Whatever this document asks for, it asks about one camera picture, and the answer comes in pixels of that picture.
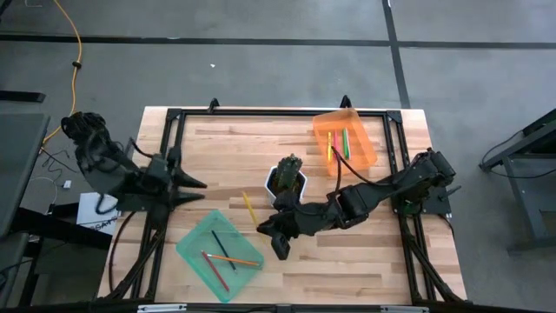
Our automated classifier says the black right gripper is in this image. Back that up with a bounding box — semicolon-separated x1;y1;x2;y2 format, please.
256;193;344;262

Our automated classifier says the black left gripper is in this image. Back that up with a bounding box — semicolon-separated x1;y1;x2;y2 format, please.
141;147;209;214

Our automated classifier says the yellow pencil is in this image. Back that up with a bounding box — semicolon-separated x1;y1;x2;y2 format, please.
242;190;261;227

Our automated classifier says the orange pencil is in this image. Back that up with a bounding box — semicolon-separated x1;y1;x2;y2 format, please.
206;253;261;267

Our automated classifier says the blue pencil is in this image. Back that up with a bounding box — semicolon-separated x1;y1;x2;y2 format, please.
210;229;238;273

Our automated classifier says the teal translucent plastic bin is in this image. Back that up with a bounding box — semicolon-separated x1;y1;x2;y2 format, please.
175;209;265;303

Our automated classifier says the red pencil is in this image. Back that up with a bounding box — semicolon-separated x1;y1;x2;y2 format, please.
200;250;230;292

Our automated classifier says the white hexagonal plant pot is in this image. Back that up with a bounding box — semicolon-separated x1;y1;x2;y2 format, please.
264;164;308;213

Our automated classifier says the green cactus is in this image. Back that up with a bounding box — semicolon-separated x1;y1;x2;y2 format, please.
275;152;304;192

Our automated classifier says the white printed box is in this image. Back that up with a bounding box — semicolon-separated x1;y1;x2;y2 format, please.
76;192;121;236

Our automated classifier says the orange translucent plastic bin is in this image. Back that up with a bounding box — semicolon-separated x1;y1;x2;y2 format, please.
311;108;378;177

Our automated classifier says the dark grey desk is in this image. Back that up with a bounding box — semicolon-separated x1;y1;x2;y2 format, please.
0;113;51;238

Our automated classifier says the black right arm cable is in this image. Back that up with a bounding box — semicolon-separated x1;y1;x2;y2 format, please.
330;145;386;188

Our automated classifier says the black looped cable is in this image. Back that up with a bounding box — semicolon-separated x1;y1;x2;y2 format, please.
107;210;134;292

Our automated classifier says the black aluminium table frame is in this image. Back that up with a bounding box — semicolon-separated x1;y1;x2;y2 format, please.
103;95;468;305

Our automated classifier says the silver aluminium bracket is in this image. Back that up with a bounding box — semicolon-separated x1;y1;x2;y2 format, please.
381;305;429;313
137;303;188;313

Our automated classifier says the yellow extension cable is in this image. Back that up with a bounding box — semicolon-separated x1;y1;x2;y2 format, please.
42;0;83;144

